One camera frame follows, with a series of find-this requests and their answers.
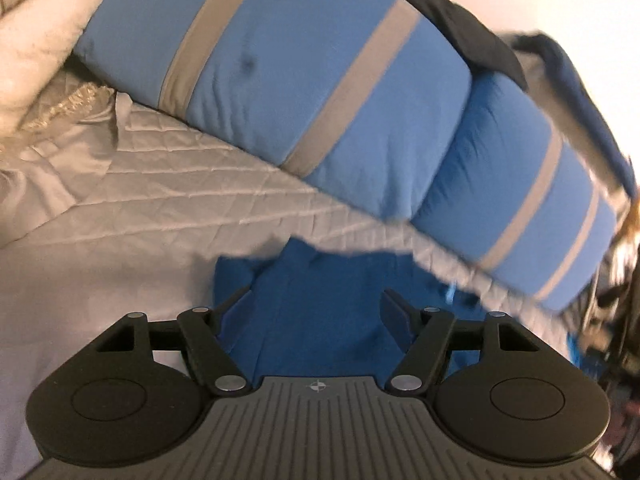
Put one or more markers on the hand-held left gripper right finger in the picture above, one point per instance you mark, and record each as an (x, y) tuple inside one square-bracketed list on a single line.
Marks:
[(397, 320)]

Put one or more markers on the dark cloth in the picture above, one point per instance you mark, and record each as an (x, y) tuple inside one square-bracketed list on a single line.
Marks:
[(465, 35)]

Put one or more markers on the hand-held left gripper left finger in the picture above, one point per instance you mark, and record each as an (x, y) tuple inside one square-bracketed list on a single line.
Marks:
[(235, 312)]

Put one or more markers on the blue pillow with beige stripes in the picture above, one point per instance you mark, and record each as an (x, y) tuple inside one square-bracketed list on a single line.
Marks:
[(280, 75), (515, 195)]

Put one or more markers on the grey quilted bedspread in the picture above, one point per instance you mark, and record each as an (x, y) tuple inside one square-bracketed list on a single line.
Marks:
[(125, 200)]

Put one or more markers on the blue and grey cloth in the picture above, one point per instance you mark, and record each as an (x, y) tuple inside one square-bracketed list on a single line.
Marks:
[(580, 105)]

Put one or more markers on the cream comforter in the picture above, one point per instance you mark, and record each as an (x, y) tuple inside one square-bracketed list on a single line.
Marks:
[(35, 35)]

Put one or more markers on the blue sweatshirt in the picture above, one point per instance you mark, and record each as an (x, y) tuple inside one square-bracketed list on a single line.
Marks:
[(320, 320)]

